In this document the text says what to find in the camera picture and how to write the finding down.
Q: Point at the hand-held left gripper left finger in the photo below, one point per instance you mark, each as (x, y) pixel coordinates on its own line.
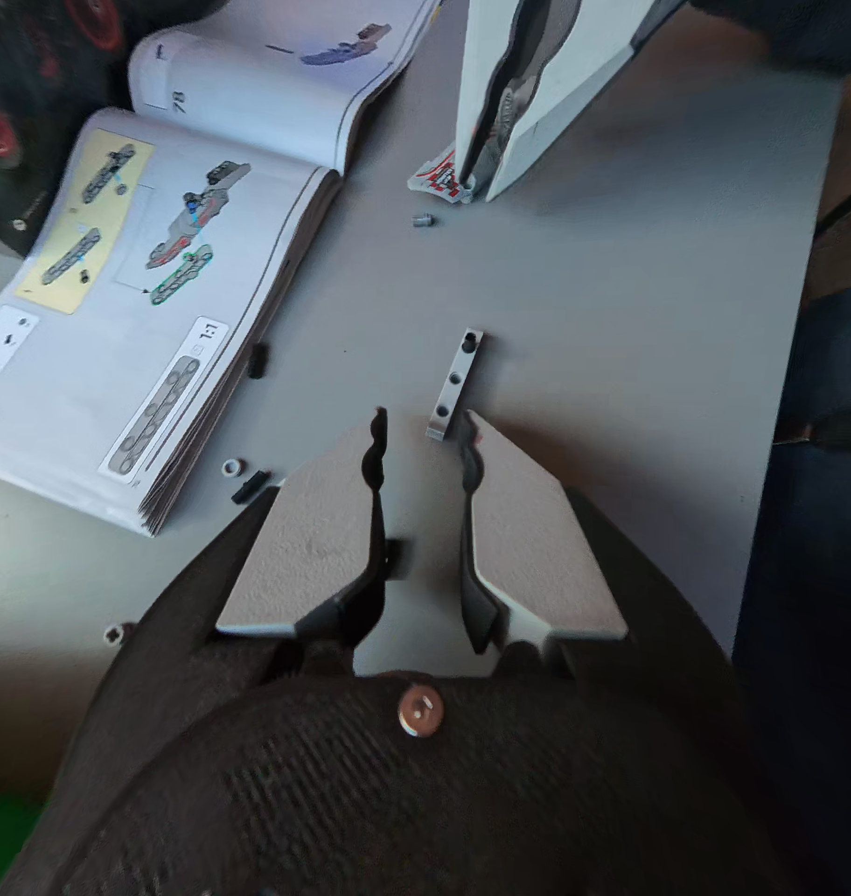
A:
(306, 546)

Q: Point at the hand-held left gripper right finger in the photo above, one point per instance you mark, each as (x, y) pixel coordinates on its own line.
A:
(537, 553)

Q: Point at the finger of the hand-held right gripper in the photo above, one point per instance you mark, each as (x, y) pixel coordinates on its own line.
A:
(485, 56)
(593, 56)

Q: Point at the white lego piece red sticker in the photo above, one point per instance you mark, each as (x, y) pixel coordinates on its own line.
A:
(436, 178)

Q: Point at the grey lego pin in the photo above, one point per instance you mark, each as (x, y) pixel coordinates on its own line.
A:
(423, 220)

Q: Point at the grey lego beam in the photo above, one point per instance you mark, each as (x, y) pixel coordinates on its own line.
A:
(457, 381)

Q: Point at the person's right forearm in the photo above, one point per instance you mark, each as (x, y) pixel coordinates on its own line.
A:
(796, 31)

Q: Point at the black lego pin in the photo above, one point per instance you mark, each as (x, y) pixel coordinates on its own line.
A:
(250, 487)
(258, 360)

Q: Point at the grey lego bush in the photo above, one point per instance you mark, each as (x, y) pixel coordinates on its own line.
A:
(114, 633)
(233, 467)

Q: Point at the open lego instruction booklet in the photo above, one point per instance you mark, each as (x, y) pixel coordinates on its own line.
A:
(187, 315)

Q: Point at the person's dark trousers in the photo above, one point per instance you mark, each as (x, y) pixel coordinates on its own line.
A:
(817, 630)

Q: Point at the green box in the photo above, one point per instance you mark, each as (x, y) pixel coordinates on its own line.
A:
(2, 847)

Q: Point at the black box with red wheels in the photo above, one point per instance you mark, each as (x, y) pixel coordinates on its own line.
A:
(33, 70)

